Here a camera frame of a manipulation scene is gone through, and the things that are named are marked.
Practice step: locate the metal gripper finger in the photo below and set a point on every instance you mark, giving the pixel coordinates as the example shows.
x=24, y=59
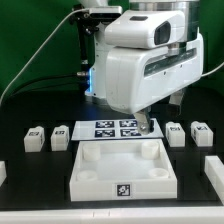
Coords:
x=176, y=98
x=143, y=122

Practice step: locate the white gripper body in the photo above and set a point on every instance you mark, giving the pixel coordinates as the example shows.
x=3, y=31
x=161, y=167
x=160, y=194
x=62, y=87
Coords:
x=133, y=82

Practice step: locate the white square tabletop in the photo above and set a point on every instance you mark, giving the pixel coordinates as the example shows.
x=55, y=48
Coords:
x=122, y=170

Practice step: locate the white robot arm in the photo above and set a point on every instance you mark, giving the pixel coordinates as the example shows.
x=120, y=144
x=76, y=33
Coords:
x=176, y=51

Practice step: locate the marker sheet with tags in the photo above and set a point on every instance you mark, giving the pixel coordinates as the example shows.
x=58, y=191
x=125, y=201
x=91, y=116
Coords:
x=112, y=129

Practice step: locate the white obstacle bar right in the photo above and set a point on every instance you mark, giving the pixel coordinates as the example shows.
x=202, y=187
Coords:
x=214, y=169

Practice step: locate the white block left edge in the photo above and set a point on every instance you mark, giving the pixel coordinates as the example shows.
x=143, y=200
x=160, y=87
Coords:
x=3, y=174

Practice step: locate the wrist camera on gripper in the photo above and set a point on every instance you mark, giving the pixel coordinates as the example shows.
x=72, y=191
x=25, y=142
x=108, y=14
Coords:
x=147, y=29

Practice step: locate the black camera stand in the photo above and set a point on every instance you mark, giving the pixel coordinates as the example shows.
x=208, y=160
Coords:
x=86, y=27

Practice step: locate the grey camera on mount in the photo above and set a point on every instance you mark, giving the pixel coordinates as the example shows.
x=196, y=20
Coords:
x=105, y=12

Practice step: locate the white front rail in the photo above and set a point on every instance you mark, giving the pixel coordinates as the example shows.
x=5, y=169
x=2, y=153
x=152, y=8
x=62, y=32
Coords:
x=164, y=215

